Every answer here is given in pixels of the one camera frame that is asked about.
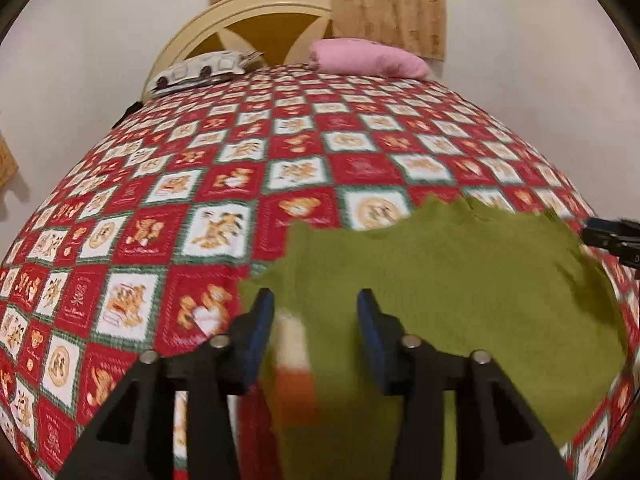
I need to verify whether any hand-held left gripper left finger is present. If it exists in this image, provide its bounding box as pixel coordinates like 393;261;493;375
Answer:
57;289;276;480

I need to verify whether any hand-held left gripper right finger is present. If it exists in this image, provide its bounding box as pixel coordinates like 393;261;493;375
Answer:
356;289;573;480

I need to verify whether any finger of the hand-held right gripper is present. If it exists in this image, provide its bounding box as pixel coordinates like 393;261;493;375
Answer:
582;217;640;267

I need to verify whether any green orange striped knit sweater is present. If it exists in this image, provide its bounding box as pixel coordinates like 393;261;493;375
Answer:
239;195;628;480

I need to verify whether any red printed bed blanket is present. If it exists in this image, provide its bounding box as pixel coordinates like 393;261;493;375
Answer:
0;62;640;480

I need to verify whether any dark cloth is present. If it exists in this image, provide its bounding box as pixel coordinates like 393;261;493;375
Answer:
111;102;143;128

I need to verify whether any white car print pillow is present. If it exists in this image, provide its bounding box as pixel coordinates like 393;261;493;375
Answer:
150;50;266;95

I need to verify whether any pink pillow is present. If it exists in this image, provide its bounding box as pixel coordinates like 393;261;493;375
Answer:
307;37;433;80

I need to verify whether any cream and brown bed headboard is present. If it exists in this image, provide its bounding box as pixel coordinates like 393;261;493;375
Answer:
141;0;336;101

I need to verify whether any beige floral side window curtain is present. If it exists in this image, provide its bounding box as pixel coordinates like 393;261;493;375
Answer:
0;130;20;192

